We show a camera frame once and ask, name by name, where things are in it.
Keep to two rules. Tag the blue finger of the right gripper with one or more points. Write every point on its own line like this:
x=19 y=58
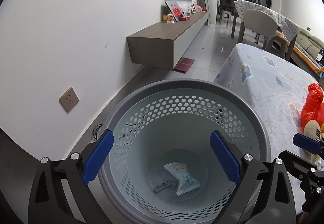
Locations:
x=308 y=144

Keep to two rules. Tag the grey dining chair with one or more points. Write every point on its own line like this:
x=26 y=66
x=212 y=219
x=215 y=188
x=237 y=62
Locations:
x=260 y=23

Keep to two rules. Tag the crumpled grey paper scrap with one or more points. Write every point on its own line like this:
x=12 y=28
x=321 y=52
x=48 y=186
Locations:
x=164 y=185

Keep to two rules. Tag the beige wall power socket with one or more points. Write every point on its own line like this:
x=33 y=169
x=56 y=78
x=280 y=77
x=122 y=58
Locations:
x=69 y=100

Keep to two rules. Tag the blue patterned fleece table cover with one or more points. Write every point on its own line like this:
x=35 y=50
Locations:
x=275 y=89

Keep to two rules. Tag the grey perforated trash basket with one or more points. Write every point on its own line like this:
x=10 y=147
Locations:
x=169 y=121

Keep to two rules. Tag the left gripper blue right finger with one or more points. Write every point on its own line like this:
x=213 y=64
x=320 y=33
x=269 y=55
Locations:
x=263 y=193

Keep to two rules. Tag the dark red floor scale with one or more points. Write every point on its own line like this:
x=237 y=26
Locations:
x=183 y=65

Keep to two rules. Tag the floating wooden TV cabinet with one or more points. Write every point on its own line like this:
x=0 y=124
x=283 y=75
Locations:
x=163 y=44

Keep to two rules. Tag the small red box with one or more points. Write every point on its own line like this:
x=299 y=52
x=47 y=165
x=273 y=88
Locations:
x=185 y=18

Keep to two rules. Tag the red and white mug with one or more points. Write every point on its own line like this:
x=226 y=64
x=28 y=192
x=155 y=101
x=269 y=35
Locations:
x=170 y=18

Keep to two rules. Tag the framed family photo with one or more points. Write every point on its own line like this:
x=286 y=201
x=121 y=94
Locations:
x=172 y=5

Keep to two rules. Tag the green sofa with orange cover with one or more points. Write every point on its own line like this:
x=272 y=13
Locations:
x=306 y=49

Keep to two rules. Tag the light blue snack wrapper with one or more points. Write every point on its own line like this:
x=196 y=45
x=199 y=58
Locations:
x=186 y=182

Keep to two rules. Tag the red plastic bag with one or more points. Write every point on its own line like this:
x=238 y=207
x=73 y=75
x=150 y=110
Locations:
x=313 y=108

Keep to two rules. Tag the white round plastic lid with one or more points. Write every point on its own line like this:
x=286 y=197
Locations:
x=312 y=130

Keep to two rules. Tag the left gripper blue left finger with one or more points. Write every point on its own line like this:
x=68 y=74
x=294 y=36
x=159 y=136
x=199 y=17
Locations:
x=48 y=202

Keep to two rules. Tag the checkered tablecloth dining table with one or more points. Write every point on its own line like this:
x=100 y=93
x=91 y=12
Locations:
x=286 y=29

